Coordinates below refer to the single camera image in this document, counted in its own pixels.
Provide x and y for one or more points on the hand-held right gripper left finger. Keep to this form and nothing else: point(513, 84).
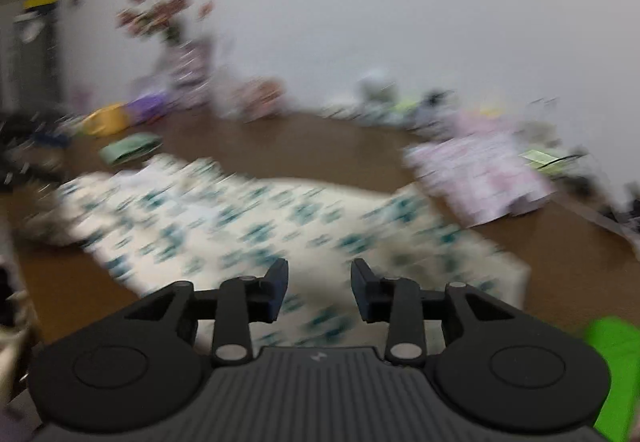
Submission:
point(278, 286)

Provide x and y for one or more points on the pile of pale cloths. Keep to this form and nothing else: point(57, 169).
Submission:
point(385, 97)

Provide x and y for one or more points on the pink flower bouquet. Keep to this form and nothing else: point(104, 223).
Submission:
point(160, 7)

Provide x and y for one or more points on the folded light green cloth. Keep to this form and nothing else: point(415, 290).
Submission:
point(131, 147)

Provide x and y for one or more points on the dark clutter pile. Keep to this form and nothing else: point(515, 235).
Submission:
point(27, 142)

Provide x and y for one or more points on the yellow plastic basin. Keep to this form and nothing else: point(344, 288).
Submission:
point(106, 120)

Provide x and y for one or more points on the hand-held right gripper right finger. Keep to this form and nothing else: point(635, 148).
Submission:
point(361, 291)

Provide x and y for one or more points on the pink printed cloth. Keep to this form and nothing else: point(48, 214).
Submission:
point(480, 172)

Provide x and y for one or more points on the purple plastic basin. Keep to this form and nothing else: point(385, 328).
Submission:
point(147, 106)

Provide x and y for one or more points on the bright green object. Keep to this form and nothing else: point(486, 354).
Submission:
point(617, 372)

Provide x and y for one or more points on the purple printed bag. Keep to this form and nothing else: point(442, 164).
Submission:
point(187, 67)

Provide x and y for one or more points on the dark tall shelf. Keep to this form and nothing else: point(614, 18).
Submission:
point(32, 57)

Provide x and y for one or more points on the white teal printed cloth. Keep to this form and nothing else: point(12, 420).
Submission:
point(240, 227)

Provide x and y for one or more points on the pink printed box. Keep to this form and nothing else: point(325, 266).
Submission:
point(257, 97)

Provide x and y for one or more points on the light green paper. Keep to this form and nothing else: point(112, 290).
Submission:
point(537, 157)

